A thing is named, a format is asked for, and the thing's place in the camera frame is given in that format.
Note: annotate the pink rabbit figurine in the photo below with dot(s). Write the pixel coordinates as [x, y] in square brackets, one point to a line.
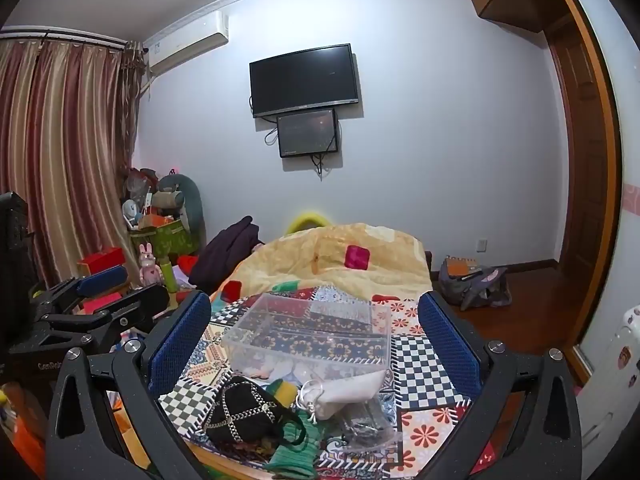
[148, 265]

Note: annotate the yellow fleece blanket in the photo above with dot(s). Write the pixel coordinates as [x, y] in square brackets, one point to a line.
[335, 260]

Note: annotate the clear plastic bag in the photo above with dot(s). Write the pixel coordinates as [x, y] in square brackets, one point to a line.
[367, 422]

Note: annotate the dark purple garment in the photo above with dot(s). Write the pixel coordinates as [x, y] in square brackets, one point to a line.
[225, 255]

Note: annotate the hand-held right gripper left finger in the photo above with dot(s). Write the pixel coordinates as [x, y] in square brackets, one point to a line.
[179, 342]

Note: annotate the white appliance with stickers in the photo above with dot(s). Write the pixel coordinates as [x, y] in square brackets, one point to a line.
[607, 390]

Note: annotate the yellow-green plastic chair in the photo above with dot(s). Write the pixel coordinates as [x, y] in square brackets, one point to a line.
[306, 221]

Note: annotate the grey backpack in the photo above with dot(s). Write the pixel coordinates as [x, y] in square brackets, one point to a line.
[475, 280]

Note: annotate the striped red curtain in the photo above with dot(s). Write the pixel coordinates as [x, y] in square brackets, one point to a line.
[65, 160]

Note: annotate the red box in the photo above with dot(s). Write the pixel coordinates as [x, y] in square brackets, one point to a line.
[100, 260]

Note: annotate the green storage basket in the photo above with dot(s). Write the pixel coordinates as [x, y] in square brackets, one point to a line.
[162, 237]

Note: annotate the grey plush toy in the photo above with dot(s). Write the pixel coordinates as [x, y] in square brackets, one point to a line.
[182, 200]

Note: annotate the white air conditioner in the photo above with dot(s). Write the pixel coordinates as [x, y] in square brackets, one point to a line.
[187, 42]

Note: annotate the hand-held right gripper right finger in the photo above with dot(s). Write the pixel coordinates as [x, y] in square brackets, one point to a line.
[447, 342]

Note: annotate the wooden door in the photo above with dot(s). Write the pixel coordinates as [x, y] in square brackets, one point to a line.
[580, 170]

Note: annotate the green knitted cloth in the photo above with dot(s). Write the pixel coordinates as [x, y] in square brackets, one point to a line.
[295, 440]

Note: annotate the wall-mounted black television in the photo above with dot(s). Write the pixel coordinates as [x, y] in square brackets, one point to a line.
[305, 80]

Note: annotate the clear plastic storage box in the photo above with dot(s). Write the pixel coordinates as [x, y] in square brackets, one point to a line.
[312, 332]

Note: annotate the patchwork printed bedsheet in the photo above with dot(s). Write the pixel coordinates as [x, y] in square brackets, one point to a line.
[320, 375]

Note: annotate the green bottle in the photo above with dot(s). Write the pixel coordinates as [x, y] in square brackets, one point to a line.
[169, 274]

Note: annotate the small black wall monitor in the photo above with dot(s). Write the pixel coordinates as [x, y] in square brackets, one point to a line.
[307, 132]

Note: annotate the wall power socket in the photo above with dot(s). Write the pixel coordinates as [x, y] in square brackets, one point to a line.
[481, 245]

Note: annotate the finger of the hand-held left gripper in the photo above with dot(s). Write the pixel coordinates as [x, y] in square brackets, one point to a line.
[102, 278]
[142, 302]

